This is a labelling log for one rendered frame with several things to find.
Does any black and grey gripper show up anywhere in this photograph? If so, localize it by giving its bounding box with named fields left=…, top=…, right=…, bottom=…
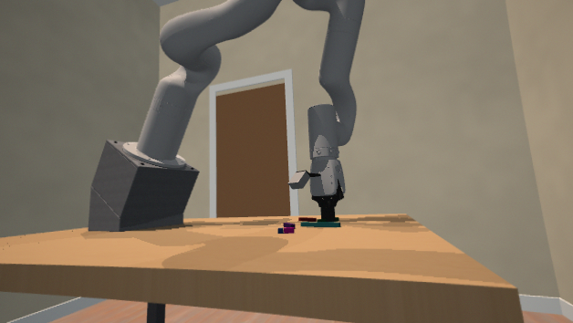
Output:
left=309, top=158, right=346, bottom=222

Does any turquoise rod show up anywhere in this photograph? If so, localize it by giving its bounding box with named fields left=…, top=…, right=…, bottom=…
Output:
left=300, top=222, right=340, bottom=227

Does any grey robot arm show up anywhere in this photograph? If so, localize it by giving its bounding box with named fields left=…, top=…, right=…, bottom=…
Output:
left=122, top=0, right=365, bottom=168

